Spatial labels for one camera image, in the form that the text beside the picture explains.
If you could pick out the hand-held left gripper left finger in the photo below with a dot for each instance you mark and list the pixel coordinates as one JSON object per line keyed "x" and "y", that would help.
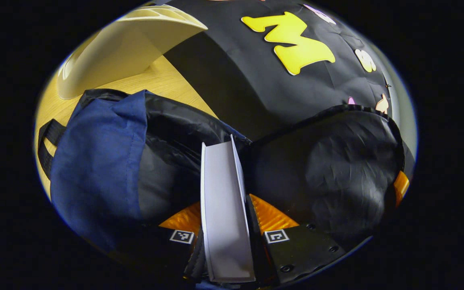
{"x": 197, "y": 264}

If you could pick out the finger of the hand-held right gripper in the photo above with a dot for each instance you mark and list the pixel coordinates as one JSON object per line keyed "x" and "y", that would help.
{"x": 401, "y": 187}

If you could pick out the blue schoolbag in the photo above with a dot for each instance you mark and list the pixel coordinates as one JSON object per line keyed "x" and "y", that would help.
{"x": 95, "y": 169}

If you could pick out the black backdrop cloth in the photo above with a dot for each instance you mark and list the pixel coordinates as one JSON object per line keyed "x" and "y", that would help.
{"x": 232, "y": 80}

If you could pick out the grey book with white cover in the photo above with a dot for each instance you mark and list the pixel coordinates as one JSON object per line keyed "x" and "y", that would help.
{"x": 226, "y": 209}

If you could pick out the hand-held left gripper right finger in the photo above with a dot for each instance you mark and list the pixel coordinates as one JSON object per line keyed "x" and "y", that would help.
{"x": 262, "y": 262}

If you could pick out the white bookshelf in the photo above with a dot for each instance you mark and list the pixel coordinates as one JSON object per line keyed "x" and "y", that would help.
{"x": 123, "y": 56}

